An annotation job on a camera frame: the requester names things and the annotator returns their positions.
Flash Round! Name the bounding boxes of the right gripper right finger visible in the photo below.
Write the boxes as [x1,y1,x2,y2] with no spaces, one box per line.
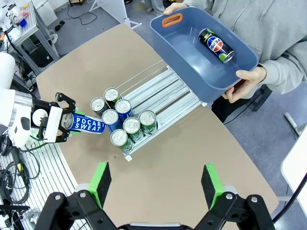
[191,163,276,230]

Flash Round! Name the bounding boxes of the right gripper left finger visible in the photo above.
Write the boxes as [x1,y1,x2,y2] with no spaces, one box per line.
[35,161,120,230]

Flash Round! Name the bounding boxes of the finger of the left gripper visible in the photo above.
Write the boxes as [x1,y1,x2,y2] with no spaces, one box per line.
[55,92,85,115]
[56,130,82,143]

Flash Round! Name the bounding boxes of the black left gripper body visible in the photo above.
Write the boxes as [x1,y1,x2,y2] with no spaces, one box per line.
[30,97,60,141]

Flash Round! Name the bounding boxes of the blue Pocari Sweat can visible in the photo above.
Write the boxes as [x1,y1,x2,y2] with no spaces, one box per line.
[114,98,134,118]
[101,109,122,132]
[61,112,106,135]

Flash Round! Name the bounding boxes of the green beverage can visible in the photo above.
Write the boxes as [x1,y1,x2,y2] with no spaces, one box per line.
[110,128,134,153]
[122,116,144,142]
[139,109,158,135]

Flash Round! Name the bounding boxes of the blue plastic bin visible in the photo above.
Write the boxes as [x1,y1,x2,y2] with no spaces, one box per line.
[149,6,259,104]

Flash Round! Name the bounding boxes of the grey sleeved left forearm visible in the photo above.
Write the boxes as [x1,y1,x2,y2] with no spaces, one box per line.
[258,35,307,95]

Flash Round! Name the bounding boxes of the person's left hand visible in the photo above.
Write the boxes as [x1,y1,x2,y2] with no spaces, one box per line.
[223,66,267,103]

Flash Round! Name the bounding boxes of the person's right hand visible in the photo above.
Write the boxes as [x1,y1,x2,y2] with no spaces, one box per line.
[164,2,190,15]

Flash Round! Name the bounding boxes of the metal shelf cart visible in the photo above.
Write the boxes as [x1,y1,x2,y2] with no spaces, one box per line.
[0,0,59,77]

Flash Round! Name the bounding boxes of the large white table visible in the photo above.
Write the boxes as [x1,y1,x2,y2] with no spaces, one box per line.
[280,130,307,199]

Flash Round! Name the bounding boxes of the white panel stand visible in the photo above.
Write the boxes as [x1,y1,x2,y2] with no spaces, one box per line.
[88,0,142,29]

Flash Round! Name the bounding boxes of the black trousers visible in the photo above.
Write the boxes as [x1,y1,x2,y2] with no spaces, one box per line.
[211,83,273,124]

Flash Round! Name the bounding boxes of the person in grey hoodie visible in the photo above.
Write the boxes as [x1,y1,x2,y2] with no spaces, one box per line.
[183,0,307,95]

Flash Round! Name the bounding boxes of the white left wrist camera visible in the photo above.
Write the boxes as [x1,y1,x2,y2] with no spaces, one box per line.
[44,106,63,142]

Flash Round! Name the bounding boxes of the aluminium profile base plate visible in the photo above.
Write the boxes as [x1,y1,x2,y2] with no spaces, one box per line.
[0,136,80,230]

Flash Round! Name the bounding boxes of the thin black camera cable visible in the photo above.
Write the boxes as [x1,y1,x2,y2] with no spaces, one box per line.
[272,167,307,222]

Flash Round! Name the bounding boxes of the black cable tangle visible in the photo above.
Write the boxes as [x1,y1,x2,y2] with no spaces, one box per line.
[0,134,39,204]

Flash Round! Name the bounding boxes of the black floor cable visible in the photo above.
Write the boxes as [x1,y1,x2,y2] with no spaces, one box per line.
[55,2,98,32]

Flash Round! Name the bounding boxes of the white wire can dispenser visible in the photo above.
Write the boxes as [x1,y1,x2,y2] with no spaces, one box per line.
[91,59,208,161]

